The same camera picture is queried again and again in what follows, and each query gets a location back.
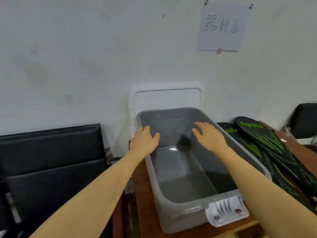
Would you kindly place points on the person's left hand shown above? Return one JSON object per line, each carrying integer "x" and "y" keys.
{"x": 143, "y": 142}

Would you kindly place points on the person's right hand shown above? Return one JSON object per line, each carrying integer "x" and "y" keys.
{"x": 212, "y": 137}

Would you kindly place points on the grey plastic storage bin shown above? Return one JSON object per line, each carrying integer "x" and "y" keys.
{"x": 183, "y": 181}

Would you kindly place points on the person's left forearm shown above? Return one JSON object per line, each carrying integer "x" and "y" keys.
{"x": 89, "y": 201}

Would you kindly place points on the person's right forearm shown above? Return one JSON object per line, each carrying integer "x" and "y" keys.
{"x": 267, "y": 196}

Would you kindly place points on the white plastic tray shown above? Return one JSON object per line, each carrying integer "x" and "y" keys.
{"x": 166, "y": 99}

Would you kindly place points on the brown wooden desk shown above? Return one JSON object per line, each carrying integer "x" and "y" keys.
{"x": 146, "y": 215}

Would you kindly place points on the black office chair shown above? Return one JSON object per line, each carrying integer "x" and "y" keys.
{"x": 304, "y": 120}

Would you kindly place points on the black leather bench seat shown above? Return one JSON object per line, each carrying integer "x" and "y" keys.
{"x": 47, "y": 166}

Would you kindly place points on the white paper wall sign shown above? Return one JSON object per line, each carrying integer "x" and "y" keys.
{"x": 222, "y": 26}

